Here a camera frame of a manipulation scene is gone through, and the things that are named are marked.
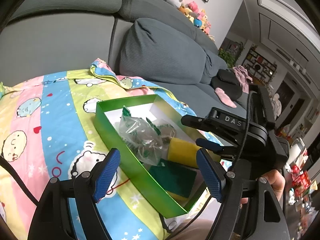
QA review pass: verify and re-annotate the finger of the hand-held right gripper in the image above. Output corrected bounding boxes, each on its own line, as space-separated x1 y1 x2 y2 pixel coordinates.
180 115 221 133
196 138 240 160

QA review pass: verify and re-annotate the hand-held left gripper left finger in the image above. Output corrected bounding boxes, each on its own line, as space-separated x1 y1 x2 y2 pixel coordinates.
27 148 122 240

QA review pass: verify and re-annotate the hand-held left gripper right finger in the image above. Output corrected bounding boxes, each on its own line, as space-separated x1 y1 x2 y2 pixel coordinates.
196 149 292 240

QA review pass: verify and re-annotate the yellow sponge with green scourer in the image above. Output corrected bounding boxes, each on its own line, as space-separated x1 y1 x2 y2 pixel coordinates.
167 137 205 168
149 158 198 202

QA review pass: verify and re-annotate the green cardboard box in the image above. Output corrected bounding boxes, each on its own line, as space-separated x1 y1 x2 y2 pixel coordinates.
96 94 223 218

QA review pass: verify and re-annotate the person's right hand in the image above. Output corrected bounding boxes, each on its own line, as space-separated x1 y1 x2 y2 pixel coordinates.
264 169 286 202

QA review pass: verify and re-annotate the white figure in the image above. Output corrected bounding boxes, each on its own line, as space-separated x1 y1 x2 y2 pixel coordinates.
271 92 283 120

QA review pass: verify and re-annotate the dark cloth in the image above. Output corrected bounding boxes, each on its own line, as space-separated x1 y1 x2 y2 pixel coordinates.
211 69 244 100

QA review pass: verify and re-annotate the pile of red white toys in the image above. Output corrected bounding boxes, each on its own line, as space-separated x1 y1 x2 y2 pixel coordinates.
286 164 317 207

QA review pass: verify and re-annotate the pink cloth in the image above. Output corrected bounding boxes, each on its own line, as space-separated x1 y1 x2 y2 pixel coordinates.
232 65 253 93

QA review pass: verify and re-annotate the cartoon printed blanket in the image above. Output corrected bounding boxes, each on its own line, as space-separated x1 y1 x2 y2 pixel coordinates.
0 58 225 240

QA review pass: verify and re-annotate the green potted plant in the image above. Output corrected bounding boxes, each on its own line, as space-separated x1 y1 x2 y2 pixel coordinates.
217 46 240 69

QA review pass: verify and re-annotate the grey throw cushion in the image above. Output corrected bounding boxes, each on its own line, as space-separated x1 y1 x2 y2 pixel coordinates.
119 17 228 85

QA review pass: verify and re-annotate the pile of plush toys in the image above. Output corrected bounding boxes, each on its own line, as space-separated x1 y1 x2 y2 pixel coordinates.
167 0 213 36

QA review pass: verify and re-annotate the grey sofa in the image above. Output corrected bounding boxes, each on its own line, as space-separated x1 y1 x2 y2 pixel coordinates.
0 0 248 120

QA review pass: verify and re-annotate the black braided cable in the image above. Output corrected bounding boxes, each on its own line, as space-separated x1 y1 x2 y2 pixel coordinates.
231 91 253 173

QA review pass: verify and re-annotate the dark wall shelf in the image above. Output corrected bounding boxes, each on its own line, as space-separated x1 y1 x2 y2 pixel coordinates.
241 49 278 87

